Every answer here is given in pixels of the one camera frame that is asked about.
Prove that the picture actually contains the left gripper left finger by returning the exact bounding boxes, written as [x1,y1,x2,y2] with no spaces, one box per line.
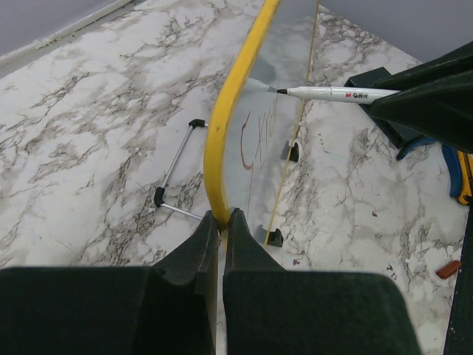
[1,213,218,354]

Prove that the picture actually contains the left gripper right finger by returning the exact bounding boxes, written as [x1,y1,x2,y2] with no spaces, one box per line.
[222,209,421,354]

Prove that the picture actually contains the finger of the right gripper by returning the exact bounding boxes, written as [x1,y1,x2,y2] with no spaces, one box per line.
[369,42,472,154]

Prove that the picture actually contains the white marker pen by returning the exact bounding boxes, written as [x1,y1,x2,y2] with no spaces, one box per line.
[276,87,399,104]

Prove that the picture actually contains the red marker cap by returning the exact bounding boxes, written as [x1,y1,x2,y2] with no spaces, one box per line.
[435,260,462,280]

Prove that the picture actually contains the yellow framed whiteboard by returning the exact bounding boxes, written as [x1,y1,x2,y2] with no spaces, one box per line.
[203,1,319,247]

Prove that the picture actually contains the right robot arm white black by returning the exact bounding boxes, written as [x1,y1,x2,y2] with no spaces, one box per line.
[357,43,472,354]

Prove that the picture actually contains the black flat box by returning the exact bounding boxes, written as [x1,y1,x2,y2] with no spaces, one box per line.
[349,66,426,151]

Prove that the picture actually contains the yellow black utility knife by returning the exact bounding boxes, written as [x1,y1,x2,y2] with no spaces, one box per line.
[457,151,473,206]

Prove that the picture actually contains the blue handled pliers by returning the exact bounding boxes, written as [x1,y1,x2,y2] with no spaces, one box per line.
[395,136,463,199]

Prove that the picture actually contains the aluminium table frame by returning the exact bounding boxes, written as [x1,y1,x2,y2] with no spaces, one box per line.
[1,1,137,77]

